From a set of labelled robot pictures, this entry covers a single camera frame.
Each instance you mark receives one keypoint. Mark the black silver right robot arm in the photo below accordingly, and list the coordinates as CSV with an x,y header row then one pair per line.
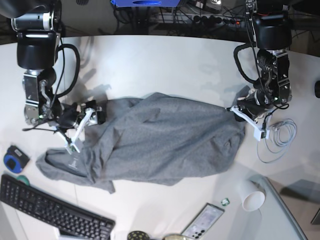
x,y
38,28

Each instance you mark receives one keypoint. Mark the small green white packet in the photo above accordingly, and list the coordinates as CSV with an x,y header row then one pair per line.
x,y
225,202

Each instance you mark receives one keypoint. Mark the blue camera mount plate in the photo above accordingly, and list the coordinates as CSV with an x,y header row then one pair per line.
x,y
148,3

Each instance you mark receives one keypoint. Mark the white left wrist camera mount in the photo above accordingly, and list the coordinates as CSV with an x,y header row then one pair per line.
x,y
261,129

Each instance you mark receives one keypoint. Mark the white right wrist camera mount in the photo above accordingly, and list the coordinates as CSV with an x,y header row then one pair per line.
x,y
80,127

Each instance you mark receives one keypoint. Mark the grey t-shirt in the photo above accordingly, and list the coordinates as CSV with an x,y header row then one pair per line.
x,y
159,139

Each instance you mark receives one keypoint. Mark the black computer keyboard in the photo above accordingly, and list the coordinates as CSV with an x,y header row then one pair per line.
x,y
68,218

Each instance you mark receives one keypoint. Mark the green tape roll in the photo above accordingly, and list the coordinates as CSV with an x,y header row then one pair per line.
x,y
23,179

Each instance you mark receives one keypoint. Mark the black dotted round lid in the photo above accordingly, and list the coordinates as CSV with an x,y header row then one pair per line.
x,y
138,235

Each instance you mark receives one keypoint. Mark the glass side table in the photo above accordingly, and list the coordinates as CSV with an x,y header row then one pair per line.
x,y
289,212

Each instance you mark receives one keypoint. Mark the white paper cup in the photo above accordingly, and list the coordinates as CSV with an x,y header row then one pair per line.
x,y
251,197

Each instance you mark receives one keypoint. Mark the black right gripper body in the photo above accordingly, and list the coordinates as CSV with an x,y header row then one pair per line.
x,y
98,117

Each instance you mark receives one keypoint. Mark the black power strip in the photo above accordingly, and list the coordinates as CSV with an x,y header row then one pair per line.
x,y
211,21

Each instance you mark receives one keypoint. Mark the black round object right edge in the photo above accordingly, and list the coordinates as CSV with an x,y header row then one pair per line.
x,y
317,89

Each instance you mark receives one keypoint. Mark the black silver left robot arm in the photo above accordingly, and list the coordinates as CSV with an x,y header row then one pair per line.
x,y
269,31

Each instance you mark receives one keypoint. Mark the olive round container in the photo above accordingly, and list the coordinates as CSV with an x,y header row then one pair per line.
x,y
174,236

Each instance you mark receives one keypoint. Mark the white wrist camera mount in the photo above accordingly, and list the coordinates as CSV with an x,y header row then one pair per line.
x,y
80,127
261,129

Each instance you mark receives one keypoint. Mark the smartphone with clear case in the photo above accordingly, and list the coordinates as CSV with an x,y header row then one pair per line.
x,y
203,221

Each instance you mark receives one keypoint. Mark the blue black tape measure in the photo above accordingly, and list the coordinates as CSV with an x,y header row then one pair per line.
x,y
15,159

